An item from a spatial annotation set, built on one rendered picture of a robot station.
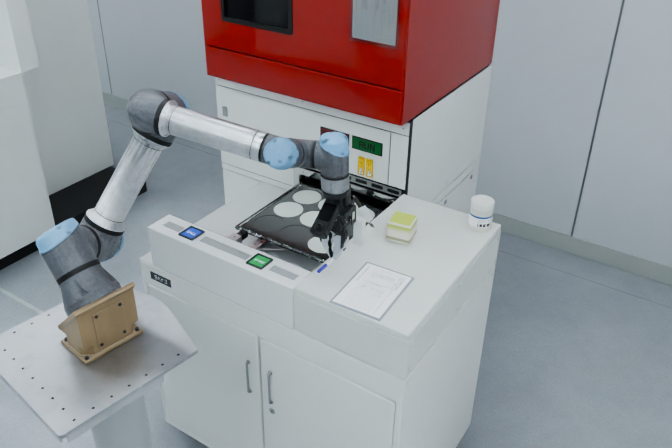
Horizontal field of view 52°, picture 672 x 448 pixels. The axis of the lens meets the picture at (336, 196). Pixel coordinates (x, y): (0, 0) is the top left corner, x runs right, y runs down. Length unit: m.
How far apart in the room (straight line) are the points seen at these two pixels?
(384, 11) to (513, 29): 1.60
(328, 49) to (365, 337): 0.92
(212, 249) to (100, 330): 0.39
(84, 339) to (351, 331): 0.68
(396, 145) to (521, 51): 1.49
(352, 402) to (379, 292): 0.33
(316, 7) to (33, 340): 1.26
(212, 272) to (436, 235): 0.68
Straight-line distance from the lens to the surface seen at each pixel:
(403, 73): 2.08
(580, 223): 3.83
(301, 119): 2.42
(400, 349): 1.75
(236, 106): 2.60
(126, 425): 2.12
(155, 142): 1.90
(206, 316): 2.18
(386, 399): 1.89
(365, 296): 1.81
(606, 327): 3.47
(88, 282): 1.86
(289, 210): 2.31
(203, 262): 2.05
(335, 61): 2.20
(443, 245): 2.04
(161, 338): 1.96
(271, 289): 1.91
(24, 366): 1.98
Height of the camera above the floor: 2.08
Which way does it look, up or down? 30 degrees down
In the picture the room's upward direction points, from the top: 1 degrees clockwise
